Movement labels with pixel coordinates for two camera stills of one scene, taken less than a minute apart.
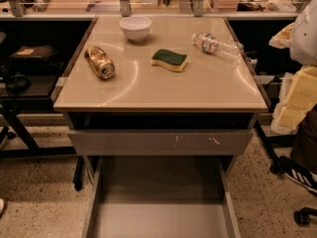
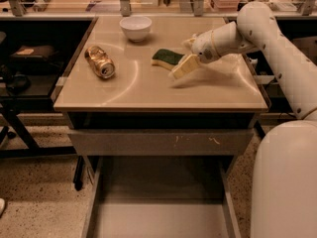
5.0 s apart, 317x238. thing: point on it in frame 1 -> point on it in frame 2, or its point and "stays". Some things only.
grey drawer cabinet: (161, 124) stays
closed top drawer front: (160, 142) stays
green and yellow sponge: (169, 59) stays
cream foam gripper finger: (281, 39) -> (189, 43)
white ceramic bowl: (136, 28) stays
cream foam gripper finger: (298, 95) -> (186, 63)
